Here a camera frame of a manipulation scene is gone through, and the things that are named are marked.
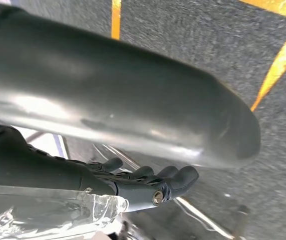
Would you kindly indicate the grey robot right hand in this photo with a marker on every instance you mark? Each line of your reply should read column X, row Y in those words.
column 107, row 89

